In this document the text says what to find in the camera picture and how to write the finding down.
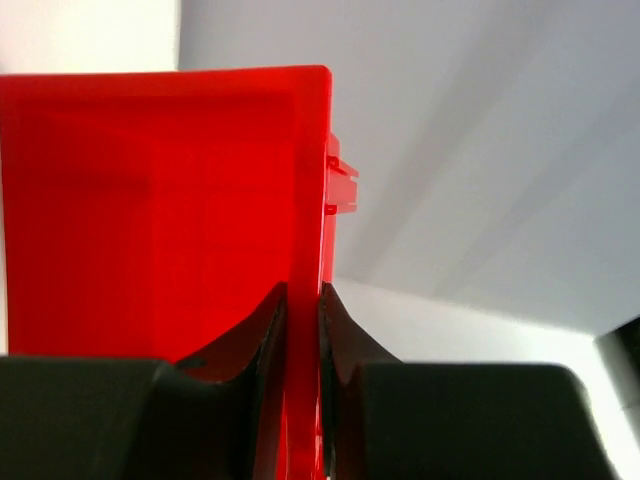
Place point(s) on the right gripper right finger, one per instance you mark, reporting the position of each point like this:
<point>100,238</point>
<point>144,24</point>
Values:
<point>383,418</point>

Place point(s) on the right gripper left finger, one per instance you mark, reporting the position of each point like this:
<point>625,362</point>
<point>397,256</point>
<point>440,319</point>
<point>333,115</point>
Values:
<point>215,414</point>

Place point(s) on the red plastic bin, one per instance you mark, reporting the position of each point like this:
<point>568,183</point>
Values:
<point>146,214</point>

